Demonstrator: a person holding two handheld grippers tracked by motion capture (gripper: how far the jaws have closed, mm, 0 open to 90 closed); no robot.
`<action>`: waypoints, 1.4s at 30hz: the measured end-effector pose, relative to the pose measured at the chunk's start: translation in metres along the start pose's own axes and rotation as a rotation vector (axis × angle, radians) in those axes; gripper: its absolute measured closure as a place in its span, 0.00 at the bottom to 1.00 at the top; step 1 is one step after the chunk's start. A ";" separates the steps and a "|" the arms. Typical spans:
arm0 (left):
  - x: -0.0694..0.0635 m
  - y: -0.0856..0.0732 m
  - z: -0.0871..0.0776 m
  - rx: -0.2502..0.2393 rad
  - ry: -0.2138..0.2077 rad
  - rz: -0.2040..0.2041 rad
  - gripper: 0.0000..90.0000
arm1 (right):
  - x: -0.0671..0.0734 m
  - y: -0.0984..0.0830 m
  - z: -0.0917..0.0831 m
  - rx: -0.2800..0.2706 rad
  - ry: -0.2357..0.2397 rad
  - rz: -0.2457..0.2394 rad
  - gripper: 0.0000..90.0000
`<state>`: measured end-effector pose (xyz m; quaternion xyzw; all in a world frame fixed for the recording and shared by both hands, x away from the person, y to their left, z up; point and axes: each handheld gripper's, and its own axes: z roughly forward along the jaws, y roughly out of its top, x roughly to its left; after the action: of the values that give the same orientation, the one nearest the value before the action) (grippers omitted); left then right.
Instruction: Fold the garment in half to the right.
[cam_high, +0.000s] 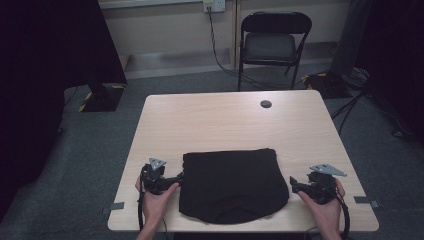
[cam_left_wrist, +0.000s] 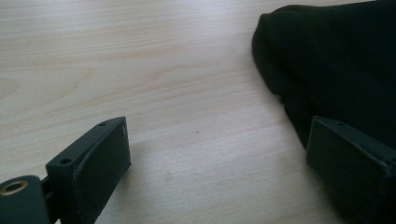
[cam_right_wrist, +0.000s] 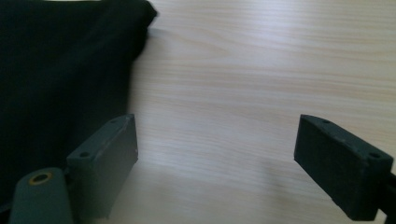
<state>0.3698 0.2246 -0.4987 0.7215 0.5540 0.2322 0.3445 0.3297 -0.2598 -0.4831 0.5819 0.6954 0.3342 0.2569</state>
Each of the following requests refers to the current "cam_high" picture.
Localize person's right hand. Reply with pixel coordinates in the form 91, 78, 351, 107
295, 179, 346, 232

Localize dark grey curtain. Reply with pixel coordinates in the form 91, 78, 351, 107
328, 0, 424, 141

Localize black folding chair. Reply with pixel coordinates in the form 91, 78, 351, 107
237, 11, 314, 92

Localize person's left hand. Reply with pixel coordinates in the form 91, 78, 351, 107
134, 176, 180, 225

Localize black curtain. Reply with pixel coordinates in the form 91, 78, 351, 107
0, 0, 128, 224

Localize white wall outlet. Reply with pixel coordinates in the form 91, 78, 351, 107
203, 0, 227, 14

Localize black stand base yellow tape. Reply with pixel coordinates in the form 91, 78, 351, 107
77, 83, 127, 113
301, 71, 354, 100

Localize black printed t-shirt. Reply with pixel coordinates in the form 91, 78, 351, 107
178, 147, 291, 225

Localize black floor cables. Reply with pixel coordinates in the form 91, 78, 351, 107
330, 66, 411, 139

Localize thick black gripper cable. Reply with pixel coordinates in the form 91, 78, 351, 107
335, 193, 352, 240
137, 190, 146, 232

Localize grey tape piece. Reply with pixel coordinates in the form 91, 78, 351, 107
101, 201, 126, 215
353, 195, 381, 209

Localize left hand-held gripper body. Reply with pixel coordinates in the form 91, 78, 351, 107
139, 157, 172, 196

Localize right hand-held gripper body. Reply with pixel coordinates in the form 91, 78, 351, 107
299, 162, 348, 206

